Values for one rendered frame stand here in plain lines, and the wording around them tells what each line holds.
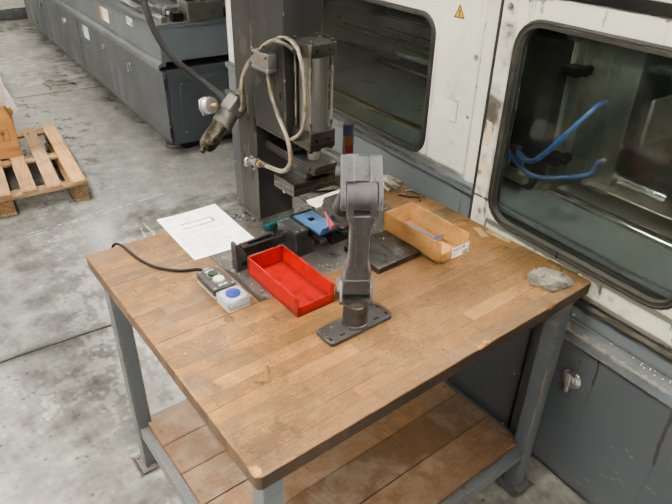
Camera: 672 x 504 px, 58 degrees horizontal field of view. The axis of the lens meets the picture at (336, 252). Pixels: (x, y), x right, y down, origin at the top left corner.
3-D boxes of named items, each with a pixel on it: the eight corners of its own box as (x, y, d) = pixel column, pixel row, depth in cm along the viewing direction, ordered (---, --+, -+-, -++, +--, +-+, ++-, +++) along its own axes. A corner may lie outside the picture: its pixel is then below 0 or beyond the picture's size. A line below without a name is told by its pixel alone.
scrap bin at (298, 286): (297, 318, 155) (297, 299, 152) (248, 274, 172) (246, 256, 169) (334, 301, 162) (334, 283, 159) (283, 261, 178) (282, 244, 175)
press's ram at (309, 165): (295, 208, 170) (294, 105, 154) (248, 176, 187) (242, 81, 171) (345, 191, 179) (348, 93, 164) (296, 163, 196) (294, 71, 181)
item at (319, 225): (322, 237, 174) (322, 228, 172) (292, 217, 184) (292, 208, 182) (341, 230, 177) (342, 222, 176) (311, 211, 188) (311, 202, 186)
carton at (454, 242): (438, 266, 179) (441, 244, 175) (383, 232, 196) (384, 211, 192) (467, 253, 186) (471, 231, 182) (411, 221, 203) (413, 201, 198)
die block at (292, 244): (296, 258, 180) (295, 236, 176) (277, 244, 186) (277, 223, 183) (348, 238, 190) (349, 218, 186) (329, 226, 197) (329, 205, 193)
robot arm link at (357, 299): (336, 272, 149) (337, 285, 144) (372, 272, 149) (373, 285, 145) (336, 293, 152) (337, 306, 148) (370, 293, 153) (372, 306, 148)
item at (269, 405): (273, 698, 161) (257, 479, 113) (132, 457, 226) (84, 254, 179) (532, 484, 220) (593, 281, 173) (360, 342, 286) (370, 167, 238)
